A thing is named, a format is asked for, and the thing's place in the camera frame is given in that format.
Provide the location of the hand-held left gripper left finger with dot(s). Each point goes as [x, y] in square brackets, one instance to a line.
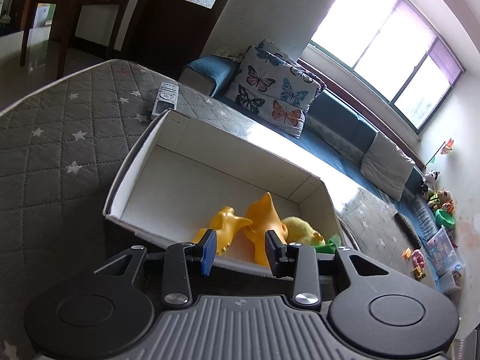
[208, 252]

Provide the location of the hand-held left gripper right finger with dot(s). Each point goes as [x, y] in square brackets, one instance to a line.
[273, 252]

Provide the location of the yellow plastic duck toy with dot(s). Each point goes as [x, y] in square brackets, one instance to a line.
[225, 225]

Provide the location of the orange plastic fish toy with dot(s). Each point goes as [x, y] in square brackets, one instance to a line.
[262, 221]

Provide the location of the yellow plush chick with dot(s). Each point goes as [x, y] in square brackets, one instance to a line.
[300, 228]

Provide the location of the green plastic toy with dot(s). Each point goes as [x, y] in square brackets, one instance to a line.
[330, 246]

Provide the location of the grey cardboard box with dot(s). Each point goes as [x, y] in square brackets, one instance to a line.
[180, 180]

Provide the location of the small yellow toy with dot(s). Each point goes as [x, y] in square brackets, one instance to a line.
[406, 253]

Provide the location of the black remote control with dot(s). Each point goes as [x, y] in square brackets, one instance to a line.
[408, 230]

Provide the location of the grey cushion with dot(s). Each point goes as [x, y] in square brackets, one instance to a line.
[388, 165]

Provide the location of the pink small toy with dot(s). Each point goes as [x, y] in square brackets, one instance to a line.
[418, 258]

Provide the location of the blue sofa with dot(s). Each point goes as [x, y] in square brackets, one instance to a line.
[337, 120]

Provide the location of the white remote control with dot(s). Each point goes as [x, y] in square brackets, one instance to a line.
[165, 99]

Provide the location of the butterfly print pillow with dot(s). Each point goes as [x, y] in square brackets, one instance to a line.
[270, 90]
[280, 53]

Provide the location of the clear plastic storage box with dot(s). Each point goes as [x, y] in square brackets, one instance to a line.
[444, 249]

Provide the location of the black and white plush cow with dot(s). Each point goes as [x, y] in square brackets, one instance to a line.
[431, 180]

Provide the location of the group of small plush toys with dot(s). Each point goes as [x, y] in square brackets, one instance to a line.
[440, 200]

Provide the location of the green plastic bowl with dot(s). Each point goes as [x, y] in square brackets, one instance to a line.
[445, 219]

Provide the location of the grey quilted star table cover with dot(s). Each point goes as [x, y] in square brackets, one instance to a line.
[56, 138]

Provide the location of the dark wooden door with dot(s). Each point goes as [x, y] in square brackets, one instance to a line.
[168, 22]

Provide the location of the window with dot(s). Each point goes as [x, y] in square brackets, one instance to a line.
[375, 33]

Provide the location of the dark wooden side table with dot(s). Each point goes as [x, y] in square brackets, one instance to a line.
[86, 0]

